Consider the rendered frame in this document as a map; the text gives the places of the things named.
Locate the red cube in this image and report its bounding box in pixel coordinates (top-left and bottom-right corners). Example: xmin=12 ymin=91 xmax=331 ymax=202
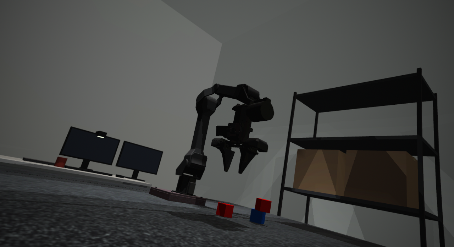
xmin=255 ymin=198 xmax=272 ymax=213
xmin=216 ymin=202 xmax=234 ymax=218

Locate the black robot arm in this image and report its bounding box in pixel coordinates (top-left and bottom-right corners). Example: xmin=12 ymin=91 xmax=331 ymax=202
xmin=172 ymin=84 xmax=274 ymax=196

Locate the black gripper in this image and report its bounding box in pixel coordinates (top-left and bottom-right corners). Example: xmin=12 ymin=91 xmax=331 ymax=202
xmin=211 ymin=120 xmax=268 ymax=174

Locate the blue cube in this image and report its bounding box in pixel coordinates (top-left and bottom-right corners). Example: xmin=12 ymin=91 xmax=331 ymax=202
xmin=250 ymin=209 xmax=266 ymax=224

